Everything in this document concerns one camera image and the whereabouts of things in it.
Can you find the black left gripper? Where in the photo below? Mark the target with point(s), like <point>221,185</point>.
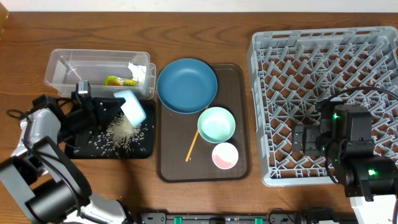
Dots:
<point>94,106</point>

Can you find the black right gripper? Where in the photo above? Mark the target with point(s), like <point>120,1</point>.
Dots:
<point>311,132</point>

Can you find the light blue bowl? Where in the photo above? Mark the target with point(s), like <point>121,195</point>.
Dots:
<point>132,109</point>

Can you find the yellow snack wrapper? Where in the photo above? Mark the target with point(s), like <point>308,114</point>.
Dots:
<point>117,81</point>

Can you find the white rice pile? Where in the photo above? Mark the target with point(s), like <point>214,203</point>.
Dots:
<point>121,133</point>

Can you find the white tissue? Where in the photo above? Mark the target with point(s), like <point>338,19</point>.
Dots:
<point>138,73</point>

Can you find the white pink cup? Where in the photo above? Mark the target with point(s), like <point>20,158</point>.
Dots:
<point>225,155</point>

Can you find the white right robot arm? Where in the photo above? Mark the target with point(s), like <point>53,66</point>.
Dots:
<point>366,177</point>

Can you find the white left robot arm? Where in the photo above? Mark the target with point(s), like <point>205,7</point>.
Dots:
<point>47,186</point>

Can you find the grey dishwasher rack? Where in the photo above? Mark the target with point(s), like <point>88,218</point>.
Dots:
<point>291,71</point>

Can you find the clear plastic bin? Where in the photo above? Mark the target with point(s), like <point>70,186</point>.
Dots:
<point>66,67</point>

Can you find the black plastic tray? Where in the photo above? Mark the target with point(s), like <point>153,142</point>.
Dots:
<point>146,146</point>

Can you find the dark blue plate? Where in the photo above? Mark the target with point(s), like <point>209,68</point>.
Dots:
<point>187,85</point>

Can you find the mint green bowl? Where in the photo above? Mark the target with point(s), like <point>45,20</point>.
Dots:
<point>216,125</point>

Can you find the brown serving tray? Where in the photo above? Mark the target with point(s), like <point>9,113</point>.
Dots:
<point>176,132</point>

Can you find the orange chopstick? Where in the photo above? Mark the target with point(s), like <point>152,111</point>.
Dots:
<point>192,146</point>

